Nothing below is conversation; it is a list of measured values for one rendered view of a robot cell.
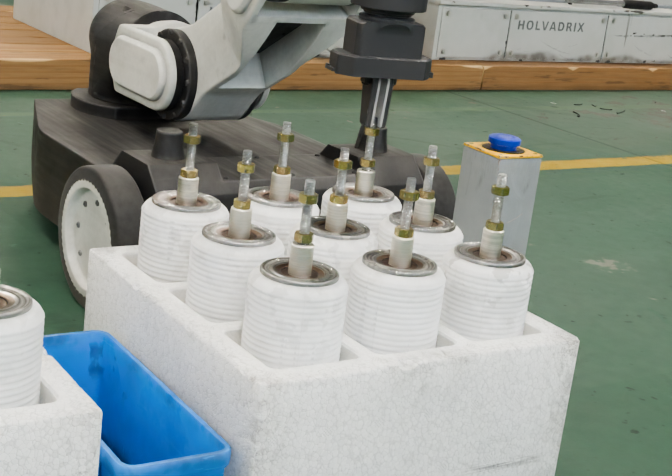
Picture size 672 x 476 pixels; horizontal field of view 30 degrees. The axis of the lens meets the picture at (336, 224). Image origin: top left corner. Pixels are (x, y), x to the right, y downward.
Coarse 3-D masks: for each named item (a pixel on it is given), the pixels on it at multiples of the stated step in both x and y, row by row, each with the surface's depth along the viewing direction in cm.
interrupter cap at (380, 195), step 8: (336, 184) 151; (352, 184) 153; (344, 192) 148; (352, 192) 150; (376, 192) 151; (384, 192) 151; (392, 192) 151; (352, 200) 147; (360, 200) 146; (368, 200) 146; (376, 200) 147; (384, 200) 147; (392, 200) 149
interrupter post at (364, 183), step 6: (360, 168) 150; (360, 174) 149; (366, 174) 148; (372, 174) 149; (360, 180) 149; (366, 180) 148; (372, 180) 149; (360, 186) 149; (366, 186) 149; (372, 186) 149; (354, 192) 150; (360, 192) 149; (366, 192) 149; (372, 192) 150
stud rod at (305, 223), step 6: (306, 180) 116; (312, 180) 116; (306, 186) 116; (312, 186) 116; (306, 192) 116; (312, 192) 116; (306, 204) 116; (306, 210) 116; (306, 216) 116; (300, 222) 117; (306, 222) 117; (300, 228) 117; (306, 228) 117
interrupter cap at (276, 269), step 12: (264, 264) 119; (276, 264) 119; (288, 264) 120; (312, 264) 121; (324, 264) 121; (276, 276) 116; (288, 276) 117; (312, 276) 118; (324, 276) 118; (336, 276) 118
